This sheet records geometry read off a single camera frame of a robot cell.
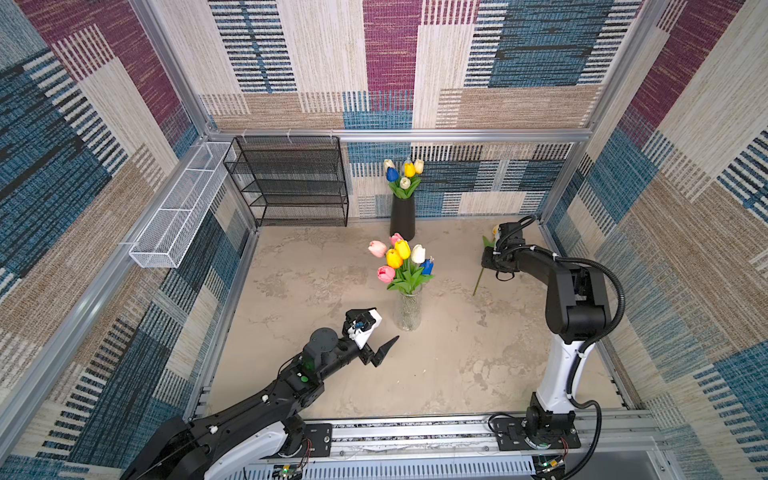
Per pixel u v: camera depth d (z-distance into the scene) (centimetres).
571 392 61
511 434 74
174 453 41
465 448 73
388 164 94
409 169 91
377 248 70
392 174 92
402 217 105
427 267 75
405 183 89
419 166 92
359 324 63
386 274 63
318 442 73
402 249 67
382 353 69
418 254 71
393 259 66
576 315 55
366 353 68
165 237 71
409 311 89
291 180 111
